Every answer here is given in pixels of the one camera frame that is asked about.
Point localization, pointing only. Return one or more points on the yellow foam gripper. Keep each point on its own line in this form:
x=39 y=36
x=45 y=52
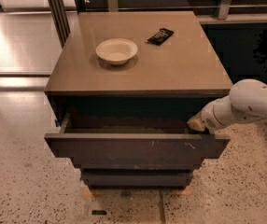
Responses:
x=210 y=117

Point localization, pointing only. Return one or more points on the dark top drawer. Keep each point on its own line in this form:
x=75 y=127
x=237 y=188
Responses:
x=92 y=136

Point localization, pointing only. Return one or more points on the dark drawer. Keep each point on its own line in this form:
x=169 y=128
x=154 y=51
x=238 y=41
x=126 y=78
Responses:
x=172 y=162
x=92 y=136
x=136 y=179

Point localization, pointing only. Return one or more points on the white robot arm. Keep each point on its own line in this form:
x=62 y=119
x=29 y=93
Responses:
x=245 y=103

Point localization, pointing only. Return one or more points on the brown drawer cabinet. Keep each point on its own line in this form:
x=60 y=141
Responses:
x=173 y=80

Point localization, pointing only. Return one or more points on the dark bottom drawer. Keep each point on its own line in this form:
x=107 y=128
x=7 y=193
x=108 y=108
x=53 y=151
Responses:
x=136 y=179

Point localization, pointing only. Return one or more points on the dark middle drawer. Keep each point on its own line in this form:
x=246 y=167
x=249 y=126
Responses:
x=172 y=162

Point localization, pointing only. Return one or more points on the black snack packet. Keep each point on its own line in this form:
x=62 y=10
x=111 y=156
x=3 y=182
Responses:
x=161 y=36

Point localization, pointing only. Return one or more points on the white bowl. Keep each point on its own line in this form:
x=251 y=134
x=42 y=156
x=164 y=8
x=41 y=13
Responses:
x=116 y=51

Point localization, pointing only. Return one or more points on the metal post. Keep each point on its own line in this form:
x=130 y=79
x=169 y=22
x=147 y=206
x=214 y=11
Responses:
x=59 y=16

